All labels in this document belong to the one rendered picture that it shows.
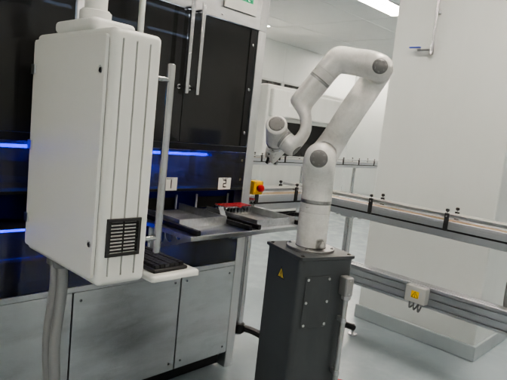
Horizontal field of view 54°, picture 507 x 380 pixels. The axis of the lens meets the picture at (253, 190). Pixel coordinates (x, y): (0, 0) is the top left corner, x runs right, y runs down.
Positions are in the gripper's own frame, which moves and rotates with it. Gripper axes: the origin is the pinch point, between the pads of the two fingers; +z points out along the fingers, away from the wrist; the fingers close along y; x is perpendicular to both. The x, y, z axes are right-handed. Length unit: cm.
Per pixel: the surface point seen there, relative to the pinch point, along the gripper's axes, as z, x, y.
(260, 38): 8, 52, 47
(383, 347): 138, -100, -6
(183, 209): 25, 22, -41
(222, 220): 6.9, -0.7, -35.3
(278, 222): 17.8, -17.2, -16.8
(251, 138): 31.9, 26.3, 11.3
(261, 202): 72, 9, -1
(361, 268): 100, -58, 15
